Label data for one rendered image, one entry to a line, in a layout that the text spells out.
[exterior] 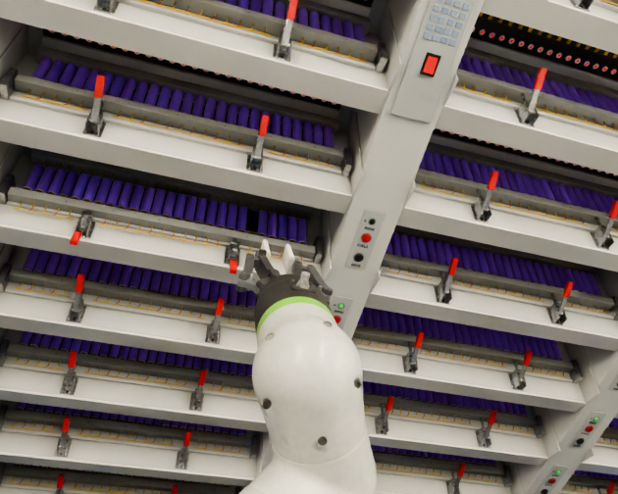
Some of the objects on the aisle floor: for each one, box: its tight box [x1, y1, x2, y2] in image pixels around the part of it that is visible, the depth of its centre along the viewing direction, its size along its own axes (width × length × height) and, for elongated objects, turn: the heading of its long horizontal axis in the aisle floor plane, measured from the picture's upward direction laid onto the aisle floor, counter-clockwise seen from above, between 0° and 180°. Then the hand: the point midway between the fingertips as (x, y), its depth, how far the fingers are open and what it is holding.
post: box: [516, 268, 618, 494], centre depth 135 cm, size 20×9×176 cm, turn 159°
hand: (276, 257), depth 89 cm, fingers open, 3 cm apart
